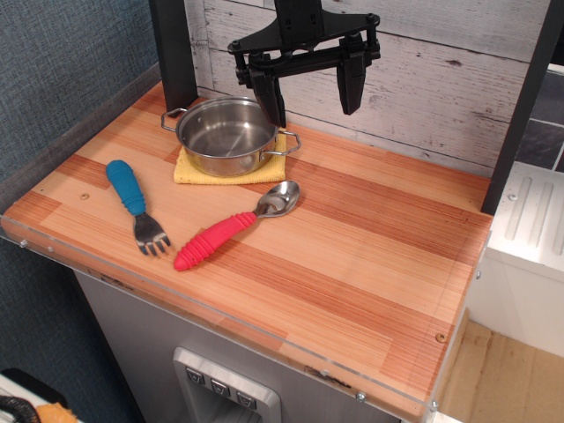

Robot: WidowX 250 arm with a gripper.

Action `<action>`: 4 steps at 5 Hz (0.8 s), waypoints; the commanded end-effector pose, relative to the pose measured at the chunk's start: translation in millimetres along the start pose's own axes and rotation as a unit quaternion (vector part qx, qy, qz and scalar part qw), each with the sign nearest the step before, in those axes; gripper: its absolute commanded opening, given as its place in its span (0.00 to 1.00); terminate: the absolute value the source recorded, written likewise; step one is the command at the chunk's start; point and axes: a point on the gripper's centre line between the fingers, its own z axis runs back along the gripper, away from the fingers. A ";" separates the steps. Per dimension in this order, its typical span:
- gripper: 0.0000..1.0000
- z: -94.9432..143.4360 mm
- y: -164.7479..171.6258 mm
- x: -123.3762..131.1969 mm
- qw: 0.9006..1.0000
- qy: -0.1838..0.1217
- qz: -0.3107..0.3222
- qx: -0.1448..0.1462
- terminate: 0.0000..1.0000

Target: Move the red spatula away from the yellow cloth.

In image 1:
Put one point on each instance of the stainless steel pot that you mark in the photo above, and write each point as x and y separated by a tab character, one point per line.
222	116

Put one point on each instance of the dark right post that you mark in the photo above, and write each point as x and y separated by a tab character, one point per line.
542	54

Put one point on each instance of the white toy sink unit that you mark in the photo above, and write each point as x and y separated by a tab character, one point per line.
518	290

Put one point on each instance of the yellow cloth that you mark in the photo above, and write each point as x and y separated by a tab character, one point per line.
232	159

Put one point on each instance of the blue handled metal fork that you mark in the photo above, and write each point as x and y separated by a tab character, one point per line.
150	237

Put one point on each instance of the red handled metal spoon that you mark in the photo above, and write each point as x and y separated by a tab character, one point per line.
278	201

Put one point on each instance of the orange black object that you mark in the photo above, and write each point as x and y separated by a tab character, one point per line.
21	410

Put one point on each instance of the dark post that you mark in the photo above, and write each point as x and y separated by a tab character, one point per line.
542	54
171	34

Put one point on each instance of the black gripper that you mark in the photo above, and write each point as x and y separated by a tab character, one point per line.
304	37

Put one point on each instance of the dark left post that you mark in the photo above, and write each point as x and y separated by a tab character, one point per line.
171	34

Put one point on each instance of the silver dispenser panel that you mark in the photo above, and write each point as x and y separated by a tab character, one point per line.
214	393

